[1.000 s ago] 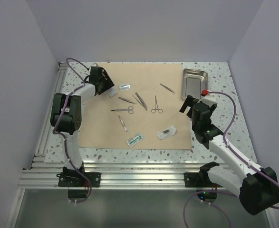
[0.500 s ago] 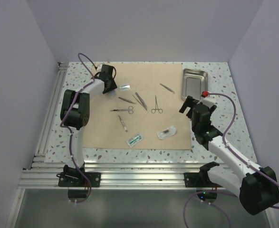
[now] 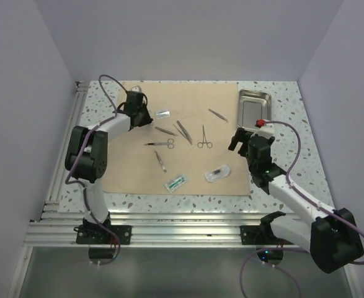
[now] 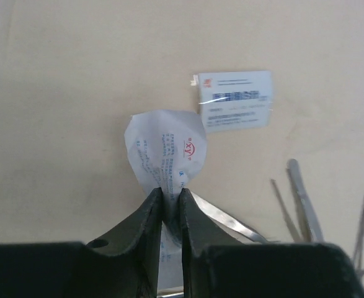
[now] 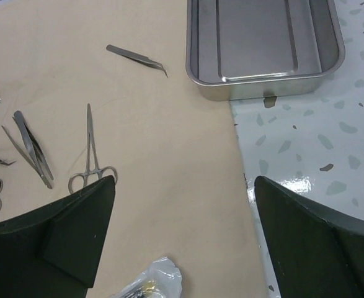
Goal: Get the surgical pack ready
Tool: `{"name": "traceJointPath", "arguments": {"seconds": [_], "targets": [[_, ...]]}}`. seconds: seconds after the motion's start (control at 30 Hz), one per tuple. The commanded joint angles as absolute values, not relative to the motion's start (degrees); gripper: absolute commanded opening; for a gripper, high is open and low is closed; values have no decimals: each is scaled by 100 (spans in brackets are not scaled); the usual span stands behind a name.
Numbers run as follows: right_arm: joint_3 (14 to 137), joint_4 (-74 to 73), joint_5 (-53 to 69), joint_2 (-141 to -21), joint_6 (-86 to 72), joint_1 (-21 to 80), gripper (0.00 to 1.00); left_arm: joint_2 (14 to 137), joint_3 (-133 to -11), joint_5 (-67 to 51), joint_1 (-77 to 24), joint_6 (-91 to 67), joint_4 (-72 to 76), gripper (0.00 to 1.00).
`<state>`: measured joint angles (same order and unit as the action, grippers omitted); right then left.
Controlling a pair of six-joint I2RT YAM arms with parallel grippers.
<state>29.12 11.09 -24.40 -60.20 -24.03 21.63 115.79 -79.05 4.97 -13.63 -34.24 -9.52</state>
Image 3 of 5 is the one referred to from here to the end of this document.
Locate small clear foil packet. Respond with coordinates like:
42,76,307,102
155,109,170,119

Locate short tweezers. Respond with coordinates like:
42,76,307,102
154,126,178,137

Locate clear blister pack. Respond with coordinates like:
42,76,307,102
205,165,231,183

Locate stainless steel tray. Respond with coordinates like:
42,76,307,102
237,89,272,132

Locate surgical scissors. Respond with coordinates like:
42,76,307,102
145,138,174,149

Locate curved tweezers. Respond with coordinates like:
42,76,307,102
208,109,228,123

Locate hemostat forceps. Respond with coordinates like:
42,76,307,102
197,125,213,148

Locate long tweezers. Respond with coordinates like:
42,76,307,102
176,120,193,145

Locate green white suture packet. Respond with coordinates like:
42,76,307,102
164,173,188,194

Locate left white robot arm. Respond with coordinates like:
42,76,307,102
64,90,153,244

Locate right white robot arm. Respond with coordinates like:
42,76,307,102
228,125,364,273

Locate beige cloth mat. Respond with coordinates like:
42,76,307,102
102,81,250,196

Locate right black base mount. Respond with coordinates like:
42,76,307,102
239,211,286,245

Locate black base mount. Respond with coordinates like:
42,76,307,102
73,219,132,245
239,211,286,245

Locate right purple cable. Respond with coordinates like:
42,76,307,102
240,121,364,298

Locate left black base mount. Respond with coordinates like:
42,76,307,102
73,219,132,245

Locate aluminium rail frame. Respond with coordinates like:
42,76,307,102
22,81,350,249

